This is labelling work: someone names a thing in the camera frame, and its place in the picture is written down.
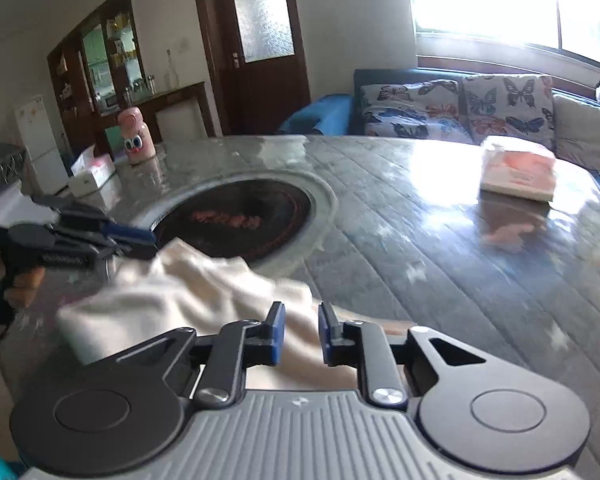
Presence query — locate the plain grey cushion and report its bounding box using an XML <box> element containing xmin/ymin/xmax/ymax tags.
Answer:
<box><xmin>551</xmin><ymin>94</ymin><xmax>600</xmax><ymax>175</ymax></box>

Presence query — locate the black round induction cooker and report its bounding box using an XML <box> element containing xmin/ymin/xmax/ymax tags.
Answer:
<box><xmin>130</xmin><ymin>169</ymin><xmax>338</xmax><ymax>277</ymax></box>

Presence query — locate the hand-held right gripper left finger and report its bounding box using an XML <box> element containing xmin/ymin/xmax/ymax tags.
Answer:
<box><xmin>115</xmin><ymin>301</ymin><xmax>287</xmax><ymax>408</ymax></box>

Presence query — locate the white pink tissue pack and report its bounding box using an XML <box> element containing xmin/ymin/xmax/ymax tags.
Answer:
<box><xmin>479</xmin><ymin>135</ymin><xmax>557</xmax><ymax>203</ymax></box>

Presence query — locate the white panel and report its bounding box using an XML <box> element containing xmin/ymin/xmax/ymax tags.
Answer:
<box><xmin>155</xmin><ymin>100</ymin><xmax>210</xmax><ymax>142</ymax></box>

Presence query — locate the dark blue sofa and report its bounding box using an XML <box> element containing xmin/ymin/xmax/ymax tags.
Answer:
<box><xmin>282</xmin><ymin>67</ymin><xmax>600</xmax><ymax>211</ymax></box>

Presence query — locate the dark wooden door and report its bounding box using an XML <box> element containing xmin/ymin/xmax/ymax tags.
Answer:
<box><xmin>190</xmin><ymin>0</ymin><xmax>313</xmax><ymax>137</ymax></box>

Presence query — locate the butterfly print cushion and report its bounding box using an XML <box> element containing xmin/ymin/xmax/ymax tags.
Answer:
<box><xmin>461</xmin><ymin>74</ymin><xmax>557</xmax><ymax>147</ymax></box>
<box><xmin>359</xmin><ymin>80</ymin><xmax>473</xmax><ymax>145</ymax></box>

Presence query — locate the person's left hand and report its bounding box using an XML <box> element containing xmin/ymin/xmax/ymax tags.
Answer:
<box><xmin>2</xmin><ymin>266</ymin><xmax>47</xmax><ymax>311</ymax></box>

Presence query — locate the white pink tissue box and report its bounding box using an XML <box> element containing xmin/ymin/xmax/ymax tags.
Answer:
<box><xmin>68</xmin><ymin>146</ymin><xmax>117</xmax><ymax>197</ymax></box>

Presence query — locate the white cloth garment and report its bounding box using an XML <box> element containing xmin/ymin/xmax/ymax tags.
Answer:
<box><xmin>56</xmin><ymin>238</ymin><xmax>416</xmax><ymax>391</ymax></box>

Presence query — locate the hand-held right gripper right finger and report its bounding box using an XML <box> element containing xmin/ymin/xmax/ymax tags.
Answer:
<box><xmin>318</xmin><ymin>301</ymin><xmax>487</xmax><ymax>406</ymax></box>

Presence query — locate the blue blanket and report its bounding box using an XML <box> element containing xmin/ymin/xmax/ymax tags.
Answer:
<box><xmin>282</xmin><ymin>92</ymin><xmax>355</xmax><ymax>136</ymax></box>

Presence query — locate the dark wooden cabinet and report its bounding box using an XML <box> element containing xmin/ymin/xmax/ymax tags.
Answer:
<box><xmin>46</xmin><ymin>0</ymin><xmax>216</xmax><ymax>161</ymax></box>

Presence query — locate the window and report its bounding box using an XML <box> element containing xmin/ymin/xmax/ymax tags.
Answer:
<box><xmin>402</xmin><ymin>0</ymin><xmax>600</xmax><ymax>68</ymax></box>

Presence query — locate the white refrigerator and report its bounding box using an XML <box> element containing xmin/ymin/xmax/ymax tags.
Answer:
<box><xmin>14</xmin><ymin>94</ymin><xmax>70</xmax><ymax>196</ymax></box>

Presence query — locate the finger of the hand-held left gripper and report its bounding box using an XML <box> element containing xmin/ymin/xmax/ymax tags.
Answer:
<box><xmin>9</xmin><ymin>224</ymin><xmax>158</xmax><ymax>261</ymax></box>
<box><xmin>30</xmin><ymin>194</ymin><xmax>157</xmax><ymax>245</ymax></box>

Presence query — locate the pink cartoon bottle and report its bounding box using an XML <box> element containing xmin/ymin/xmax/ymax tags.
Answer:
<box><xmin>118</xmin><ymin>107</ymin><xmax>157</xmax><ymax>166</ymax></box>

